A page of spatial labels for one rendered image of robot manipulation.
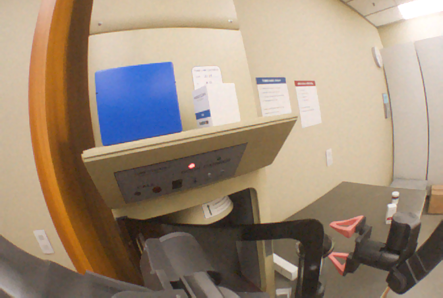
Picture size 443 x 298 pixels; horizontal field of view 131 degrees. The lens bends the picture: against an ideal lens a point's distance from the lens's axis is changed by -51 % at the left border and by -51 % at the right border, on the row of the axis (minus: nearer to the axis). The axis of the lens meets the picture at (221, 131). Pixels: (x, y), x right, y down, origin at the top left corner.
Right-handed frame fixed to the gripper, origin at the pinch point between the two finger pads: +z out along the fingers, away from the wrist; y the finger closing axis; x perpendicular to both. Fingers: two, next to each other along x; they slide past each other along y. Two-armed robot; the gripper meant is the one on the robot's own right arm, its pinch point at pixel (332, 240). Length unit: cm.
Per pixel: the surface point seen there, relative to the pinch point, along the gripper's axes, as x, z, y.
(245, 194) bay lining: 12.6, 15.9, 14.5
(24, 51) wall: 80, 55, 77
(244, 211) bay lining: 12.6, 17.9, 9.1
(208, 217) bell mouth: 23.3, 13.6, 13.4
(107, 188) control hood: 39.3, 5.1, 26.1
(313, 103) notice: -70, 55, 33
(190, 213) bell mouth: 26.4, 15.1, 14.8
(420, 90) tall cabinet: -270, -1, 30
